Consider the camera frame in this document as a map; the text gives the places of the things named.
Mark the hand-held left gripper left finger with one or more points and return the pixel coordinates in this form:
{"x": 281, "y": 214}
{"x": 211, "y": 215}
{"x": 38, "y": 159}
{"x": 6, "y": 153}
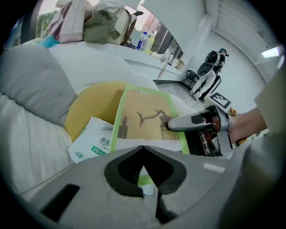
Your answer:
{"x": 89, "y": 190}

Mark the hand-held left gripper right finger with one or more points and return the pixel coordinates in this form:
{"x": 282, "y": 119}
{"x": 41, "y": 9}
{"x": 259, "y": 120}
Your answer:
{"x": 201, "y": 174}

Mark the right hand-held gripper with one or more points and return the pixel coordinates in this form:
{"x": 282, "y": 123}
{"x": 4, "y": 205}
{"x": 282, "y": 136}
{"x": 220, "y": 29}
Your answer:
{"x": 221, "y": 116}

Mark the green-bordered book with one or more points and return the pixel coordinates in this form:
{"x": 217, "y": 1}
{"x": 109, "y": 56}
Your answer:
{"x": 143, "y": 116}

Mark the fried egg shaped cushion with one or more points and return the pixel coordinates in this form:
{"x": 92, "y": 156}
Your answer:
{"x": 33, "y": 134}

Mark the person's right forearm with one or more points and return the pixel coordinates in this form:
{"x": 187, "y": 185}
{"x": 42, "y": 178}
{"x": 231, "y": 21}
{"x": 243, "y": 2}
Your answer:
{"x": 245, "y": 123}

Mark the black folding chair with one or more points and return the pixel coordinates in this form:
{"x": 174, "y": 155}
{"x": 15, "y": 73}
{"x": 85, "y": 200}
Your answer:
{"x": 190, "y": 78}

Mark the white wet wipes packet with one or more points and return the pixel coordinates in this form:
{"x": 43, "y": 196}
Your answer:
{"x": 89, "y": 141}

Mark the woven basket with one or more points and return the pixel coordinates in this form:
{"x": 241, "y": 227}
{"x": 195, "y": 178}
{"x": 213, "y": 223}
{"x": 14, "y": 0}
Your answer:
{"x": 180, "y": 64}

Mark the person's white t-shirt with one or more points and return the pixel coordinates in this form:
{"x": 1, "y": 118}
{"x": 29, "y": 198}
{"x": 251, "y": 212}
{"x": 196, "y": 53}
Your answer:
{"x": 263, "y": 167}

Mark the steel electric kettle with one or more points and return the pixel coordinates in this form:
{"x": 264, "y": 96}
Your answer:
{"x": 170, "y": 57}

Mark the white window sill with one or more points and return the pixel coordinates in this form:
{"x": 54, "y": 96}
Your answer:
{"x": 145, "y": 59}

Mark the yellow drink bottle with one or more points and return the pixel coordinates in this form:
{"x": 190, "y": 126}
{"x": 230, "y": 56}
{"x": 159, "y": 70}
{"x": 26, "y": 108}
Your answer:
{"x": 150, "y": 44}

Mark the clear bottle blue label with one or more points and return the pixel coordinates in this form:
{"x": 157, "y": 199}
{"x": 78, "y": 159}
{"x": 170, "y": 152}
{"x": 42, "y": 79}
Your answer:
{"x": 140, "y": 42}

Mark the white roller blind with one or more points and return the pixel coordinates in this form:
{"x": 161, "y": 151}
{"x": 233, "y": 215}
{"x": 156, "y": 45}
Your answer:
{"x": 178, "y": 18}

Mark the ceiling light panel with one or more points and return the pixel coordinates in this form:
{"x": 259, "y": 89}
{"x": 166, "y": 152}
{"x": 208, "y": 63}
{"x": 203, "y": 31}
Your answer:
{"x": 270, "y": 52}

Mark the beige canvas bag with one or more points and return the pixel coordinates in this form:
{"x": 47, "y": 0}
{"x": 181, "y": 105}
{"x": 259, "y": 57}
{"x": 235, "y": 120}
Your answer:
{"x": 107, "y": 24}

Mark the pink cloth bag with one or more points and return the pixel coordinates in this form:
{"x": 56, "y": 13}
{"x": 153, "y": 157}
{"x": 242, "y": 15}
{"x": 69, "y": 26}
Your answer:
{"x": 69, "y": 24}

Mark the teal cloth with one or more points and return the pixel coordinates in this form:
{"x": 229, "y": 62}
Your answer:
{"x": 49, "y": 42}

